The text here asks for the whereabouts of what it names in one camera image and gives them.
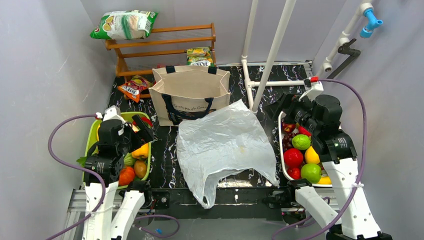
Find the white fruit basket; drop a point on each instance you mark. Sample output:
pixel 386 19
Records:
pixel 298 130

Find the purple grapes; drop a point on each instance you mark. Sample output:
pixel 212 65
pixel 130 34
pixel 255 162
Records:
pixel 287 141

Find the brown kiwi potato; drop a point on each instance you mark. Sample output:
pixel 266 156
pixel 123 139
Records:
pixel 140 169

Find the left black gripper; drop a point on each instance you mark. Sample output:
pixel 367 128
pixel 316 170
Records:
pixel 142 133

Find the light green guava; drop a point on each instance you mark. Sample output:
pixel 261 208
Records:
pixel 301 142

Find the orange yellow bell pepper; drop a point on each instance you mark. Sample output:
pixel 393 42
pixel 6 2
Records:
pixel 142 152

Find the small red fruit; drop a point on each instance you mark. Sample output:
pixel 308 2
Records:
pixel 294 173

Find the yellow green snack bag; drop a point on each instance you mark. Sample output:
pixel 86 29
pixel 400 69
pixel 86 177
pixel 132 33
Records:
pixel 199 56

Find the wooden shelf rack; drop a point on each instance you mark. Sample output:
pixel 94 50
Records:
pixel 165 46

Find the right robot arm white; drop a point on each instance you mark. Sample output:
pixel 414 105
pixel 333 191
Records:
pixel 338 156

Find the orange tomato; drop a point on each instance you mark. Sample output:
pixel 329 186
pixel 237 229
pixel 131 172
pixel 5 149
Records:
pixel 126 176

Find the yellow banana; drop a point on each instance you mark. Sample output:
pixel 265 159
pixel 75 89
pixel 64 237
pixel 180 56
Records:
pixel 325 180

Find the blue pipe fitting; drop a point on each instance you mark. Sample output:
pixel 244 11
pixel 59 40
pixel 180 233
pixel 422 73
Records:
pixel 373 23

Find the red chili pepper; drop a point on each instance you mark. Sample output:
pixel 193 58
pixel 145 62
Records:
pixel 145 120

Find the yellow lemon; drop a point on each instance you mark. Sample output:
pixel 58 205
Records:
pixel 311 157

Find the dark red apple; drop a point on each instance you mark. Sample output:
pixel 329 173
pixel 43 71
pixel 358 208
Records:
pixel 288 127

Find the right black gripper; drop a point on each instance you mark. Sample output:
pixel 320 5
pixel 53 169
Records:
pixel 284 108

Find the red pomegranate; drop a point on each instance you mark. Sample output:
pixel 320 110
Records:
pixel 293 158

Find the large green chips bag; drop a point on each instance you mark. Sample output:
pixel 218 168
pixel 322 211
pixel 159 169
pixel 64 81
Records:
pixel 125 25

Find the beige canvas tote bag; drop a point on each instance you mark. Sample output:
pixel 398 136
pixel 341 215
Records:
pixel 188 92

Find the green vegetable basket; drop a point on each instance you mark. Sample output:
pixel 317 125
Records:
pixel 128 159

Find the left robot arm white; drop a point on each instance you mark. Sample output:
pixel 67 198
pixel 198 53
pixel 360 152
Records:
pixel 105 158

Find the white plastic grocery bag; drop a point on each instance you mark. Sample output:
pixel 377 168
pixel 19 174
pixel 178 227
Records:
pixel 223 143

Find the white pvc pipe frame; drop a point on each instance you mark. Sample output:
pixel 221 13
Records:
pixel 264 37

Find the orange red snack bag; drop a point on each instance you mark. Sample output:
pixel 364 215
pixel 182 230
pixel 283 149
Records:
pixel 134 88

